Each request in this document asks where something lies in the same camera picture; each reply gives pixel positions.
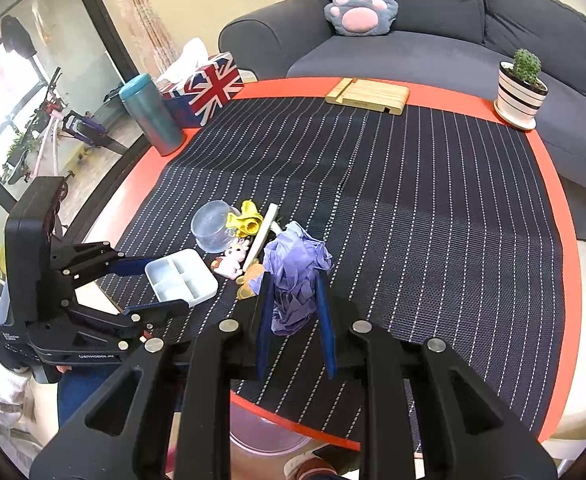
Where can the dark grey sofa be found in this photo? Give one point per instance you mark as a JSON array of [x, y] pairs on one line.
[[423, 55]]

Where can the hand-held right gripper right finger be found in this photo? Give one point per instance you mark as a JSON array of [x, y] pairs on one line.
[[326, 330]]

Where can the pink bicycle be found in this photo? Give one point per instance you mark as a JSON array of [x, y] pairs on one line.
[[48, 135]]

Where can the person's blue jeans leg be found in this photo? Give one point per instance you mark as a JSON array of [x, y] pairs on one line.
[[83, 390]]

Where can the white stick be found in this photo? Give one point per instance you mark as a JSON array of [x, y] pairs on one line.
[[263, 235]]

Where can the wooden phone stand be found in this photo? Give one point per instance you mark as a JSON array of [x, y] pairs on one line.
[[368, 96]]

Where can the brown white slipper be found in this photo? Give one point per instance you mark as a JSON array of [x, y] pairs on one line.
[[308, 467]]

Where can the beige curtain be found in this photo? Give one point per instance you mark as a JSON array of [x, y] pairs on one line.
[[143, 15]]

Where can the purple glove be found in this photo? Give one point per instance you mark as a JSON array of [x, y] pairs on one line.
[[293, 270]]

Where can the grey paw cushion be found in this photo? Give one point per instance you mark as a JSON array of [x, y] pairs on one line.
[[360, 10]]

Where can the yellow plastic piece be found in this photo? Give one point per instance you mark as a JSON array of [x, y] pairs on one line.
[[245, 217]]

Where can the clear plastic cup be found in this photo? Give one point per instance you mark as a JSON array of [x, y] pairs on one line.
[[213, 225]]

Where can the white compartment tray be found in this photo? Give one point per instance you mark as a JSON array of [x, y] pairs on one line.
[[178, 276]]

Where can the green balcony plants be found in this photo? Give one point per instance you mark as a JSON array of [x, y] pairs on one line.
[[20, 147]]

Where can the teal tumbler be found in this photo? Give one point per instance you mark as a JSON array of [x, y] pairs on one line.
[[153, 115]]

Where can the orange peel piece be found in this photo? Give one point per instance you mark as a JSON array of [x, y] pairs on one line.
[[252, 280]]

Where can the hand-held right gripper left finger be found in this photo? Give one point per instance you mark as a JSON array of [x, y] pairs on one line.
[[264, 330]]

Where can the black door frame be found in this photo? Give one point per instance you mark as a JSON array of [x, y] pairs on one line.
[[105, 20]]

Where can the white tissue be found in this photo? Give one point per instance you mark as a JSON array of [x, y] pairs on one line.
[[188, 60]]

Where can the round translucent bin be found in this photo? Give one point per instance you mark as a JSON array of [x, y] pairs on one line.
[[263, 435]]

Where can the dark hanging garment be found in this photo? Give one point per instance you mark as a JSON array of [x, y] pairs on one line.
[[18, 35]]

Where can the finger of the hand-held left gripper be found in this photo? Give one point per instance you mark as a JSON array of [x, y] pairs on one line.
[[133, 266], [158, 308]]

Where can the flag print tissue box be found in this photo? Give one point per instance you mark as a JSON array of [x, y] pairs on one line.
[[208, 90]]

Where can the striped pot with cactus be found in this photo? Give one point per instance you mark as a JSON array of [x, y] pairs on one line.
[[520, 92]]

